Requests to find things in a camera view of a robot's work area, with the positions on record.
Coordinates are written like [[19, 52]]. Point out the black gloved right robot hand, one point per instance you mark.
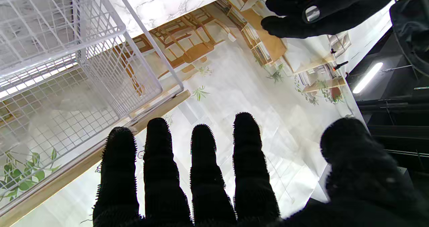
[[248, 173]]

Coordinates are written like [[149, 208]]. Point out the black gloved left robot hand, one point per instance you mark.
[[335, 9]]

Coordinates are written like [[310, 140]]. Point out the ceiling light tube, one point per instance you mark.
[[367, 78]]

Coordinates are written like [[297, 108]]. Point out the printed room scene backdrop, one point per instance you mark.
[[251, 86]]

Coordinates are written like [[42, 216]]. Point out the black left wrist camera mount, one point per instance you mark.
[[412, 26]]

